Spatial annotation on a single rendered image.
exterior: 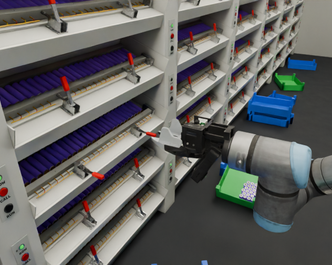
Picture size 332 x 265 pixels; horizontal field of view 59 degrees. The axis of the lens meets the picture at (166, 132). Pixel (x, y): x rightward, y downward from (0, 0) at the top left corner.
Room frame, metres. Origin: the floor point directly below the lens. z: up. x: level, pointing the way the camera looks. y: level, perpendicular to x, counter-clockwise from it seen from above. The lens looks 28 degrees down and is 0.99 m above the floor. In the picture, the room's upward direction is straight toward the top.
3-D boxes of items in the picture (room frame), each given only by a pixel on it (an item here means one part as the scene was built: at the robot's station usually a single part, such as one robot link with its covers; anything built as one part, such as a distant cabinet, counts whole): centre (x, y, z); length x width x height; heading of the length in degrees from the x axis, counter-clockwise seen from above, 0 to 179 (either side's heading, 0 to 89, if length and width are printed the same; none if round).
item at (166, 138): (0.65, 0.00, 0.62); 0.09 x 0.03 x 0.06; 67
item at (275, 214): (0.54, -0.26, 0.51); 0.12 x 0.09 x 0.12; 132
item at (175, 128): (0.70, -0.02, 0.62); 0.09 x 0.03 x 0.06; 53
